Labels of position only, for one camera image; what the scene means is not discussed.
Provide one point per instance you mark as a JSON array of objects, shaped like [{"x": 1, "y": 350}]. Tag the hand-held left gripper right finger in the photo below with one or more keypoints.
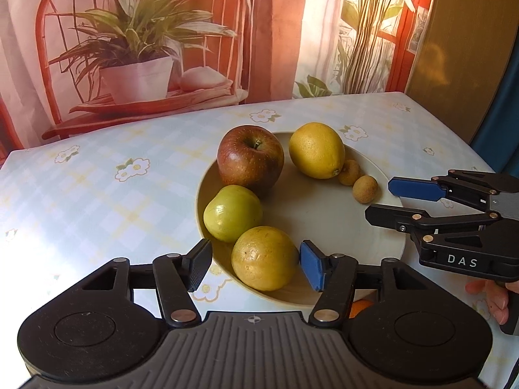
[{"x": 312, "y": 267}]

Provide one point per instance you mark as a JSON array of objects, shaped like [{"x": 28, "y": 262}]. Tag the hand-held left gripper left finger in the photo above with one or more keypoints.
[{"x": 200, "y": 265}]

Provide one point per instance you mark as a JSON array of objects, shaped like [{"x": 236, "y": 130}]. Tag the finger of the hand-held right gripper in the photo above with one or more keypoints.
[
  {"x": 389, "y": 216},
  {"x": 409, "y": 188}
]

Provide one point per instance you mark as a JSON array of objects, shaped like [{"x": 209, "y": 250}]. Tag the small brown longan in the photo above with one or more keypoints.
[
  {"x": 349, "y": 172},
  {"x": 365, "y": 189}
]

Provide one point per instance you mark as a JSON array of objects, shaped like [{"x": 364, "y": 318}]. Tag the cream round plate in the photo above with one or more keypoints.
[{"x": 324, "y": 223}]

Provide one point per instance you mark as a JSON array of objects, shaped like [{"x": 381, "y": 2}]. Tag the yellow-green round fruit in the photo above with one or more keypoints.
[{"x": 263, "y": 257}]

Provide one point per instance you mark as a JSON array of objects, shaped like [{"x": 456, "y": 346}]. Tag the large yellow lemon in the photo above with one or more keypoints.
[{"x": 316, "y": 150}]

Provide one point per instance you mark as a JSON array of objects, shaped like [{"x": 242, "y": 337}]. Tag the dark red apple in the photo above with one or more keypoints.
[{"x": 249, "y": 162}]

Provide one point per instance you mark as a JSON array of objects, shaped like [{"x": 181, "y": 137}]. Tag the person's right hand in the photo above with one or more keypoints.
[{"x": 492, "y": 298}]

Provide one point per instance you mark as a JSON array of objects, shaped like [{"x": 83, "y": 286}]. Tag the green apple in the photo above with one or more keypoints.
[{"x": 231, "y": 212}]

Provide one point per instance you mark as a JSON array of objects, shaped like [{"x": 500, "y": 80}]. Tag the orange mandarin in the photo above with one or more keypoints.
[{"x": 361, "y": 308}]

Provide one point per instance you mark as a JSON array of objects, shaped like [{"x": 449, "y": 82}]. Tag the dark blue cloth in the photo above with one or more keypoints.
[{"x": 502, "y": 137}]

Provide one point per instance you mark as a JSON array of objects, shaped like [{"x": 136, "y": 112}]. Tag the printed backdrop cloth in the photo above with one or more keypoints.
[{"x": 263, "y": 28}]

